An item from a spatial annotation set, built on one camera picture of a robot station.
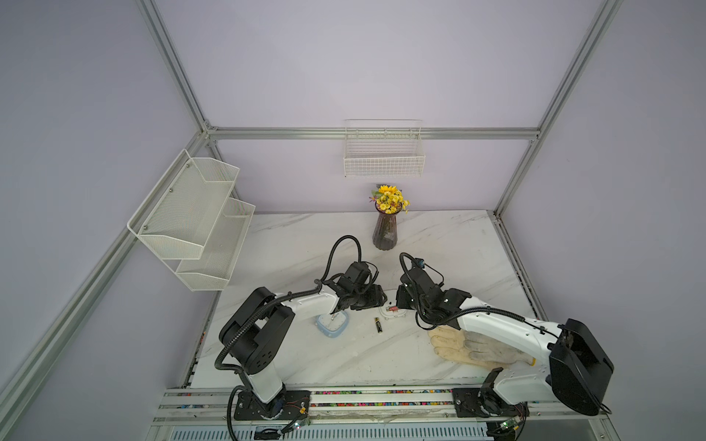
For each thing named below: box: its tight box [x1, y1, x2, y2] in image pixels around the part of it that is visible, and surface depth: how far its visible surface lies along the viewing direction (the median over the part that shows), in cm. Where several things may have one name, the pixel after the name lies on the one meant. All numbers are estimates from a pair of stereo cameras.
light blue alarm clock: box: [315, 310, 350, 339], surface depth 87 cm
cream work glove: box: [427, 325, 536, 369], surface depth 84 cm
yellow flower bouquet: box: [368, 185, 411, 215], surface depth 94 cm
